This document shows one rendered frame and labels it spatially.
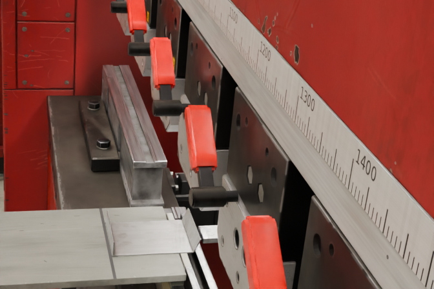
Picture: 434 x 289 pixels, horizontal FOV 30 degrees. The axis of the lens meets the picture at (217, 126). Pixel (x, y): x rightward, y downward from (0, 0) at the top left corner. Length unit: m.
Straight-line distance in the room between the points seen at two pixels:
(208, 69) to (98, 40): 1.10
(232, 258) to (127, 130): 0.82
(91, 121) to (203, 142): 1.02
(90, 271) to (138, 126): 0.55
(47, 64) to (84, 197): 0.51
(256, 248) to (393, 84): 0.17
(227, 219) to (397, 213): 0.33
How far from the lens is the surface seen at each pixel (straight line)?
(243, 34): 0.69
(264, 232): 0.55
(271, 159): 0.62
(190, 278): 1.05
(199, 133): 0.71
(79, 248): 1.10
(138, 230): 1.14
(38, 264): 1.07
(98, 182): 1.53
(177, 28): 0.96
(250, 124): 0.67
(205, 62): 0.82
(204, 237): 1.13
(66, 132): 1.74
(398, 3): 0.43
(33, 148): 1.98
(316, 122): 0.53
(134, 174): 1.43
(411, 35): 0.42
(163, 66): 0.89
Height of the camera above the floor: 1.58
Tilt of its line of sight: 23 degrees down
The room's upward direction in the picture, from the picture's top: 6 degrees clockwise
